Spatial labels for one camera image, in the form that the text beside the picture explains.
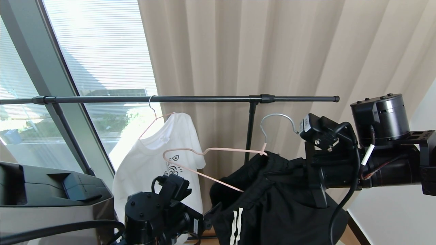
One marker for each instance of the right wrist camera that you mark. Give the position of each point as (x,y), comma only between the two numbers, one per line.
(320,131)

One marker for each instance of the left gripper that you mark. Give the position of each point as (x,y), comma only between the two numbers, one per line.
(187,221)

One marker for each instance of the beige curtain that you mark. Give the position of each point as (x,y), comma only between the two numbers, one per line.
(5,154)
(255,51)

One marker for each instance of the window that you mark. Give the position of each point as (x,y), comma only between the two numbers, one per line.
(102,51)

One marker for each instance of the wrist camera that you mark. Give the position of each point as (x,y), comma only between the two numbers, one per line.
(320,131)
(175,187)

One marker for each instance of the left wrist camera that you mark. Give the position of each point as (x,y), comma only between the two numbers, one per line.
(175,187)

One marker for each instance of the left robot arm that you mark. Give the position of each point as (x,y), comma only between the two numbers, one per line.
(34,190)

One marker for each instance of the white printed t-shirt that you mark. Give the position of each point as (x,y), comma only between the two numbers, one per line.
(153,163)

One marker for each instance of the black clothes rack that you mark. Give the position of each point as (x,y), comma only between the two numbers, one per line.
(204,99)

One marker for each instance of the pink clothes hanger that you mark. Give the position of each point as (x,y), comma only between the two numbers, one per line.
(152,110)
(231,149)

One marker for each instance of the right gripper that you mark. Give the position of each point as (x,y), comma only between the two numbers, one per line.
(340,173)

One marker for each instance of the black garment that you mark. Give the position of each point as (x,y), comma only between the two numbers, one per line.
(279,211)

